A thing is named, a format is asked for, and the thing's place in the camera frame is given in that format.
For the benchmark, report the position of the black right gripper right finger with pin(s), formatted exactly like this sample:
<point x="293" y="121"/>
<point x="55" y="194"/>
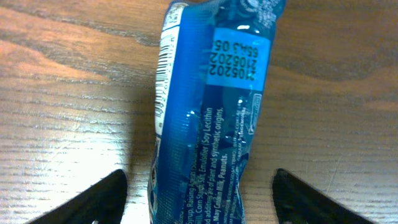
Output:
<point x="296" y="202"/>

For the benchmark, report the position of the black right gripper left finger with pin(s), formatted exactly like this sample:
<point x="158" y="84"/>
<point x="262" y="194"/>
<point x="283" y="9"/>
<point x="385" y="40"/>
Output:
<point x="102" y="203"/>

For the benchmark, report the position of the blue Oreo cookie pack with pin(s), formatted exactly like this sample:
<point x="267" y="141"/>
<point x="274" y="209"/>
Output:
<point x="209" y="85"/>

